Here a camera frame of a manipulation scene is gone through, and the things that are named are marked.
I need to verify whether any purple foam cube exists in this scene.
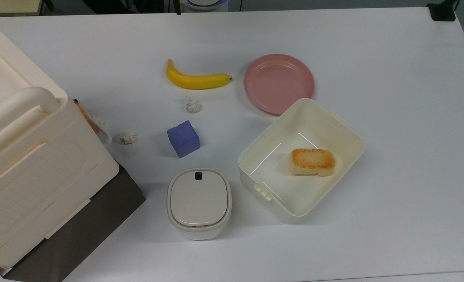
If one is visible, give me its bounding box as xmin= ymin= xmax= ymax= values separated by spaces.
xmin=167 ymin=120 xmax=201 ymax=159

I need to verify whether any cream open storage bin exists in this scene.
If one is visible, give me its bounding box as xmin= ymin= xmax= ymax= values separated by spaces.
xmin=238 ymin=98 xmax=365 ymax=224

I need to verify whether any small cream lidded trash can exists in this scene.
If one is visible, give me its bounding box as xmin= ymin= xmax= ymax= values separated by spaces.
xmin=166 ymin=168 xmax=232 ymax=240

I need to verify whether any yellow toy banana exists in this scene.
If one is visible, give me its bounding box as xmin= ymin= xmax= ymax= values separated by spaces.
xmin=165 ymin=59 xmax=233 ymax=90

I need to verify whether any pink plastic plate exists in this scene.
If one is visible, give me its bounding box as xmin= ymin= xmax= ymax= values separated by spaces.
xmin=243 ymin=54 xmax=315 ymax=116

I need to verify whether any toasted bread piece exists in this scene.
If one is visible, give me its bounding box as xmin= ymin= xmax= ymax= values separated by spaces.
xmin=289 ymin=148 xmax=336 ymax=177

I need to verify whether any black table clamp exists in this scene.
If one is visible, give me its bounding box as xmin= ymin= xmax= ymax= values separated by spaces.
xmin=427 ymin=0 xmax=458 ymax=22

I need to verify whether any light wooden desk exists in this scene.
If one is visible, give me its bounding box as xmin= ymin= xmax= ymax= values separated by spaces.
xmin=0 ymin=0 xmax=45 ymax=17

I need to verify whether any orange cabinet door handle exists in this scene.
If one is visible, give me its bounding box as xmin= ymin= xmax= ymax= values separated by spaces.
xmin=74 ymin=99 xmax=99 ymax=134

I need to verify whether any cream plastic cabinet with handles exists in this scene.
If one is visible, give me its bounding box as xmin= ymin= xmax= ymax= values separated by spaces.
xmin=0 ymin=14 xmax=120 ymax=269

